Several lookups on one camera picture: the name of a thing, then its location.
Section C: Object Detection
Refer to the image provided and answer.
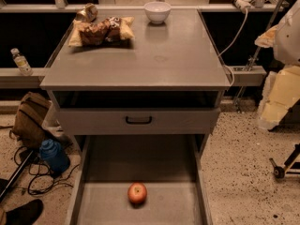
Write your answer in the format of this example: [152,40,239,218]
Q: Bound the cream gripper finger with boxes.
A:
[257,66,300,130]
[254,25,278,48]

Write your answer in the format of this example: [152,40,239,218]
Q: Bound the red apple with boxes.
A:
[127,182,147,204]

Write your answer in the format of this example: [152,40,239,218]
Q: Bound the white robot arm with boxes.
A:
[255,0,300,130]

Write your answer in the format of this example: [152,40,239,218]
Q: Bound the open middle drawer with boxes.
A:
[66,135,213,225]

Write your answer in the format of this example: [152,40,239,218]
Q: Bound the grey drawer cabinet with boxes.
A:
[39,7,233,225]

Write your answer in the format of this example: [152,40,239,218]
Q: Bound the closed grey top drawer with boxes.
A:
[57,109,220,135]

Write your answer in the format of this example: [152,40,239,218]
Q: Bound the metal tripod pole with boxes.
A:
[232,0,292,113]

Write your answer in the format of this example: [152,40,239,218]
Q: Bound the white power adapter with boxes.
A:
[226,0,255,14]

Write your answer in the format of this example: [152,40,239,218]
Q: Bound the black wheeled stand leg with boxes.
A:
[269,143,300,179]

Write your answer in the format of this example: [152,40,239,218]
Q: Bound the white ceramic bowl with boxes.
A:
[143,1,172,24]

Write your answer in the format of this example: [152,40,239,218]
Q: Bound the brown chip bag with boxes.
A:
[68,17,134,47]

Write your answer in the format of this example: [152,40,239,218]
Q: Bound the tipped metal can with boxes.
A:
[75,3,98,23]

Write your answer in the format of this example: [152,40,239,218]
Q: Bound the blue water jug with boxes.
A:
[39,139,70,174]

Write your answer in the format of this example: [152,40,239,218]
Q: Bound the clear plastic water bottle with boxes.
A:
[10,48,33,76]

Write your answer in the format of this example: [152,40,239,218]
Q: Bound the brown backpack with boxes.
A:
[12,92,51,149]

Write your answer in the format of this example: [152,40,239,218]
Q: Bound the black shoe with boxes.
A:
[5,199,44,225]

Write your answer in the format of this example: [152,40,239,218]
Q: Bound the white power cable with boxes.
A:
[217,7,249,88]

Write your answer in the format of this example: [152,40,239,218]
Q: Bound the black drawer handle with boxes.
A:
[125,116,153,125]

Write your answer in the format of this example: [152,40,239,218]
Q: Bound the black floor cables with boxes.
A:
[12,145,81,197]

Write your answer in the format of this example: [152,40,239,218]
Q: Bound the grey ledge rail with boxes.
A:
[0,67,48,89]

